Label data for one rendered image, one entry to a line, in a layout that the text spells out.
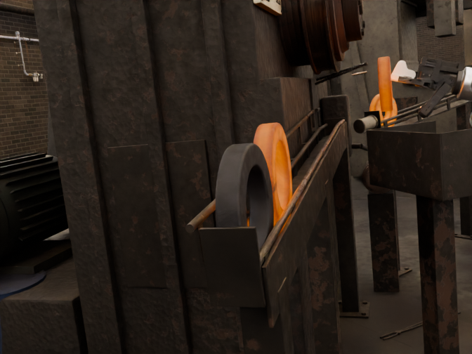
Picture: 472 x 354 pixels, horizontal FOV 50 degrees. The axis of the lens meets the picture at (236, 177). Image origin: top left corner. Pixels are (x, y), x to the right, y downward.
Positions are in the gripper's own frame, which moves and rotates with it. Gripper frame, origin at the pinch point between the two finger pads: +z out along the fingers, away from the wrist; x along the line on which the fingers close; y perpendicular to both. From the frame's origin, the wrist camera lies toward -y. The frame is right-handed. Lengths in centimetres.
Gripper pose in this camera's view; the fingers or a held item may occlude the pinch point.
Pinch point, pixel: (385, 77)
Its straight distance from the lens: 157.2
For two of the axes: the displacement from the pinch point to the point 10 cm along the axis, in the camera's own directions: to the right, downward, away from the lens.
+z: -9.4, -2.3, 2.5
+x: -2.9, 1.7, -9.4
